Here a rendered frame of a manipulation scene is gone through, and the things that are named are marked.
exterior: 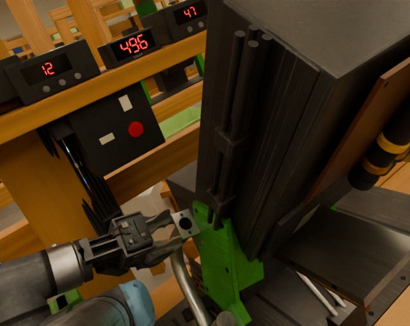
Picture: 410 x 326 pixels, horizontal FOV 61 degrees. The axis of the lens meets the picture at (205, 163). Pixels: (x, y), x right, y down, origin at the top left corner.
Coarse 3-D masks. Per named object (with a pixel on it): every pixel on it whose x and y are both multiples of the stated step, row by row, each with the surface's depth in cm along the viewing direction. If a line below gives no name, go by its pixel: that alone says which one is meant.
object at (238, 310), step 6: (240, 300) 64; (228, 306) 65; (234, 306) 63; (240, 306) 63; (234, 312) 64; (240, 312) 62; (246, 312) 63; (240, 318) 62; (246, 318) 62; (240, 324) 63; (246, 324) 62
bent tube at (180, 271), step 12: (192, 216) 69; (180, 228) 67; (192, 228) 68; (180, 252) 76; (180, 264) 76; (180, 276) 75; (180, 288) 75; (192, 288) 74; (192, 300) 73; (192, 312) 73; (204, 312) 72; (204, 324) 71
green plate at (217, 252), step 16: (208, 208) 64; (208, 224) 64; (224, 224) 59; (208, 240) 66; (224, 240) 61; (208, 256) 68; (224, 256) 62; (240, 256) 63; (208, 272) 70; (224, 272) 64; (240, 272) 64; (256, 272) 66; (208, 288) 72; (224, 288) 65; (240, 288) 65; (224, 304) 67
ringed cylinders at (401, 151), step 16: (400, 112) 45; (384, 128) 49; (400, 128) 46; (384, 144) 49; (400, 144) 48; (368, 160) 53; (384, 160) 51; (400, 160) 61; (352, 176) 57; (368, 176) 55
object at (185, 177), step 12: (192, 168) 90; (168, 180) 89; (180, 180) 86; (192, 180) 84; (180, 192) 85; (192, 192) 79; (180, 204) 90; (192, 204) 83; (264, 264) 90; (276, 264) 93; (264, 276) 91; (252, 288) 89
